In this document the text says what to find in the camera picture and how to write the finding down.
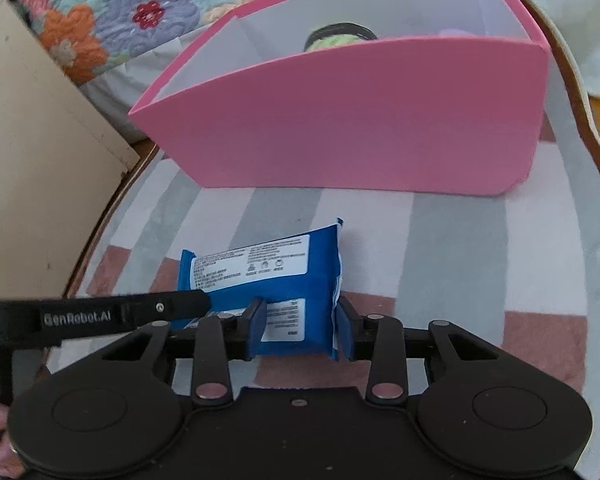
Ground blue snack wrapper pack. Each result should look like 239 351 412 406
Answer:
178 219 343 359

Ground green yarn skein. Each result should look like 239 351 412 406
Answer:
303 22 377 52

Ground purple plush toy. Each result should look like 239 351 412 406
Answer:
438 28 476 37

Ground pink cardboard box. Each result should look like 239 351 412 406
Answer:
129 0 550 196

